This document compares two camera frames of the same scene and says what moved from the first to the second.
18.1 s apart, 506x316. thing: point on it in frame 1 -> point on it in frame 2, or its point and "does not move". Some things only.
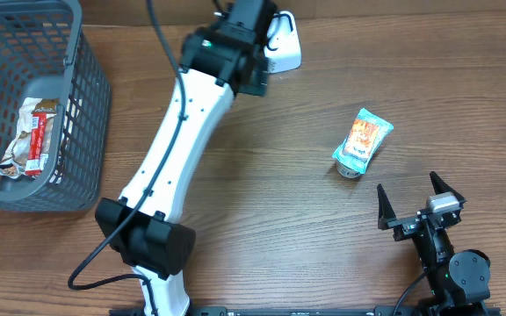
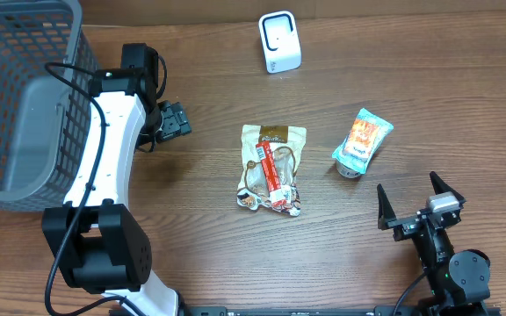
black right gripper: (414, 222) does not move
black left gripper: (253, 83) -> (175, 123)
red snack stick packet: (37, 138) -> (280, 193)
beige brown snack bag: (36, 142) -> (271, 155)
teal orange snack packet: (365, 134) does not move
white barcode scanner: (283, 50) does not move
